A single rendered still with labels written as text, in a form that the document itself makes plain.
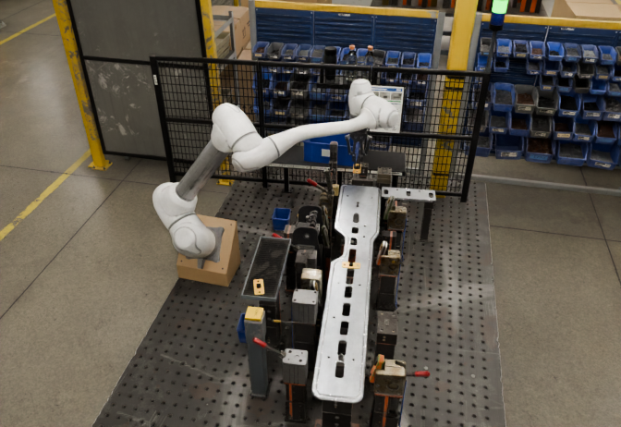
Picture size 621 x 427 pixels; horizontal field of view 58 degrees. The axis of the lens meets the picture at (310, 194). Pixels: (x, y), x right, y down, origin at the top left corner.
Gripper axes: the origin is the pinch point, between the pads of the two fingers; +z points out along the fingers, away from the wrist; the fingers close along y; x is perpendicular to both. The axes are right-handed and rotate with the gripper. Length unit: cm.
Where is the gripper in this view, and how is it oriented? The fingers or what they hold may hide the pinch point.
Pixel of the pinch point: (357, 161)
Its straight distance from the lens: 273.8
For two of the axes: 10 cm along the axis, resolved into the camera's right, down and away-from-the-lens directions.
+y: 9.9, 0.5, -0.9
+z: 0.1, 8.3, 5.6
